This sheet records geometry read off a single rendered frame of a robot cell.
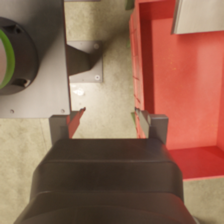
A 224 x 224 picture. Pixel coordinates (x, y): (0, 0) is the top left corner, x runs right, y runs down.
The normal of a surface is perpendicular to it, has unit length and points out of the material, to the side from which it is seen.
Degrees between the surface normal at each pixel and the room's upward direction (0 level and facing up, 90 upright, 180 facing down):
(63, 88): 0
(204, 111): 0
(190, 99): 0
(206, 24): 30
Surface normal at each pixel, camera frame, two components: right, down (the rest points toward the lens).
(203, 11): 0.04, 0.72
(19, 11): 0.00, 0.28
